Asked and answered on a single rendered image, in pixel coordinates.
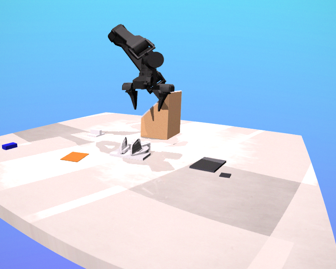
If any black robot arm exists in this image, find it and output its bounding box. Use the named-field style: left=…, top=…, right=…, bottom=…
left=108, top=24, right=166, bottom=90

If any blue rectangular block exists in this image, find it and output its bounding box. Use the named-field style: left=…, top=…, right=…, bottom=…
left=2, top=142, right=18, bottom=150

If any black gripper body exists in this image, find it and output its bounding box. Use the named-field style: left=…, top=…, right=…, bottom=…
left=122, top=68, right=175, bottom=93

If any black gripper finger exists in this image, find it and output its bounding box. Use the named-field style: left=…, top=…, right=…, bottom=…
left=158, top=93, right=171, bottom=111
left=125, top=91, right=138, bottom=110

